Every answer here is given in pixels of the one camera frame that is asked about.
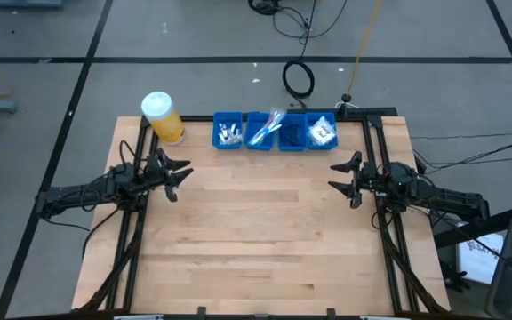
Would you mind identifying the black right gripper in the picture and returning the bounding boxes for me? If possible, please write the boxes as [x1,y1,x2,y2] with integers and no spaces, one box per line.
[327,150,393,209]

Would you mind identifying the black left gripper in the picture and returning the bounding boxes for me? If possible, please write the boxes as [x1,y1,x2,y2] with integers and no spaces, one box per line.
[142,148,194,204]

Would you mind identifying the bagged white cotton swabs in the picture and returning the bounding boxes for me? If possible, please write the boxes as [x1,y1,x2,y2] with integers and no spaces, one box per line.
[308,116,337,146]

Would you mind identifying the light blue bagged toothbrush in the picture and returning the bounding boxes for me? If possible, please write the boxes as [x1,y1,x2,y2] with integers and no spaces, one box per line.
[255,110,284,139]

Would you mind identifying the blue white bagged toothbrush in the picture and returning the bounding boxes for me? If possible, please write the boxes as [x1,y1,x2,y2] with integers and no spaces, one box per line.
[249,124,284,147]

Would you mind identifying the red white bagged toothbrush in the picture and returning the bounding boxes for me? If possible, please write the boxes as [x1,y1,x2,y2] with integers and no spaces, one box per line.
[259,108,286,137]

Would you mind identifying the teal white bagged toothbrush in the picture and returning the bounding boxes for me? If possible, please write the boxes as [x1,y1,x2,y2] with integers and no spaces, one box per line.
[251,116,279,146]

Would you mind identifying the blue plastic bin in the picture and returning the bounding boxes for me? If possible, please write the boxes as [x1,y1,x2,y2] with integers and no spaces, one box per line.
[276,112,308,152]
[243,110,279,151]
[305,111,340,151]
[212,110,244,150]

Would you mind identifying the yellow wipes canister white lid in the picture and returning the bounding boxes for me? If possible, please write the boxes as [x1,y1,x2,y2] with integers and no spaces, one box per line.
[140,91,186,146]

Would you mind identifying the black metal beam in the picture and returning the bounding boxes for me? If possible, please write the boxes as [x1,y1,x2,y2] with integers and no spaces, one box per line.
[433,208,512,249]

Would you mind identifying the white printed sign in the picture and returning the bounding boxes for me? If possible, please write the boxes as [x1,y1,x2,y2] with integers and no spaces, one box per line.
[457,233,506,285]

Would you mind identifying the black aluminium table frame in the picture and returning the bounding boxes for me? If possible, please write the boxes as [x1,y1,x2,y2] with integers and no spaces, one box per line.
[73,106,451,315]

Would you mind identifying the black cable with coil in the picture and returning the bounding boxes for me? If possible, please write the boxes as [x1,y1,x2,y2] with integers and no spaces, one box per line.
[281,0,318,110]

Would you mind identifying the yellow hanging cable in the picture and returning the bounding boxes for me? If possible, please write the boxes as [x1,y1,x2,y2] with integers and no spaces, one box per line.
[347,0,384,97]

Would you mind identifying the black coiled floor cable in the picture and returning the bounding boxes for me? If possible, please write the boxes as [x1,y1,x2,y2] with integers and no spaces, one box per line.
[247,0,349,45]

